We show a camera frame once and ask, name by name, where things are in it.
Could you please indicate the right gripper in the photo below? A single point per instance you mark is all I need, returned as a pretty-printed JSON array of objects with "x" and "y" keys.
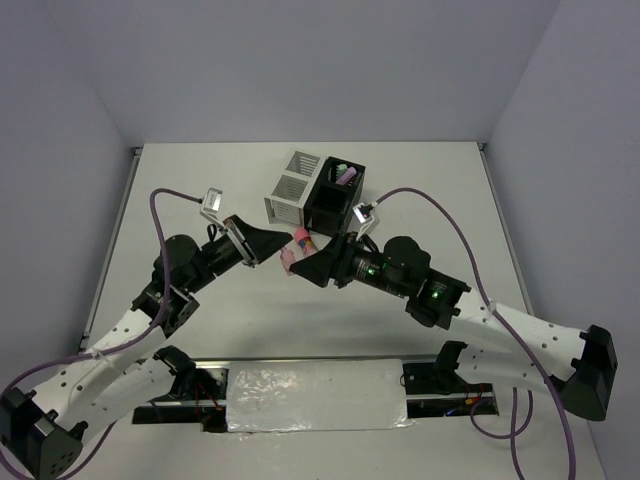
[{"x": 333, "y": 261}]

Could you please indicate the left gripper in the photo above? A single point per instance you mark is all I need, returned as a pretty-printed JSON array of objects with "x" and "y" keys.
[{"x": 253, "y": 244}]

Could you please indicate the pink highlighter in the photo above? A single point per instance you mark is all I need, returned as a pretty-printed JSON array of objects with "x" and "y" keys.
[{"x": 287, "y": 258}]

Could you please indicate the purple highlighter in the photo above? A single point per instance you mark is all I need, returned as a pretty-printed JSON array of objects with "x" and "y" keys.
[{"x": 347, "y": 176}]

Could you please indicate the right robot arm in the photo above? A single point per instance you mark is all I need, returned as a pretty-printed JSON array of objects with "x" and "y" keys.
[{"x": 490, "y": 342}]

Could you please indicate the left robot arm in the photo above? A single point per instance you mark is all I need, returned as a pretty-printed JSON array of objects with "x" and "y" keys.
[{"x": 46, "y": 427}]

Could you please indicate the pink-capped marker tube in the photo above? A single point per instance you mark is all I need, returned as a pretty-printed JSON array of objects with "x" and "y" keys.
[{"x": 304, "y": 241}]

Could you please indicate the white slatted pen holder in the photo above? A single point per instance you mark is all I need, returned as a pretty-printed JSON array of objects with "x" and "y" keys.
[{"x": 295, "y": 180}]

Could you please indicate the black slatted pen holder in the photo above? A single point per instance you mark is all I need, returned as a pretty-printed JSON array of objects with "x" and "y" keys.
[{"x": 328, "y": 208}]

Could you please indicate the silver foil sheet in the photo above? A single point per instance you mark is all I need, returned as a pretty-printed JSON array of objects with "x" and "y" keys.
[{"x": 339, "y": 395}]

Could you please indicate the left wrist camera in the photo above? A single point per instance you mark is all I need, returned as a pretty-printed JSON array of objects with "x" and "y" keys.
[{"x": 210, "y": 205}]

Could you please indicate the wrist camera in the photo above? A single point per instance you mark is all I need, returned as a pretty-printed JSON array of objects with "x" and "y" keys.
[
  {"x": 366, "y": 217},
  {"x": 210, "y": 205}
]

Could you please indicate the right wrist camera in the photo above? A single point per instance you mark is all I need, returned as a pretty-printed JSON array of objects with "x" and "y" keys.
[{"x": 366, "y": 217}]

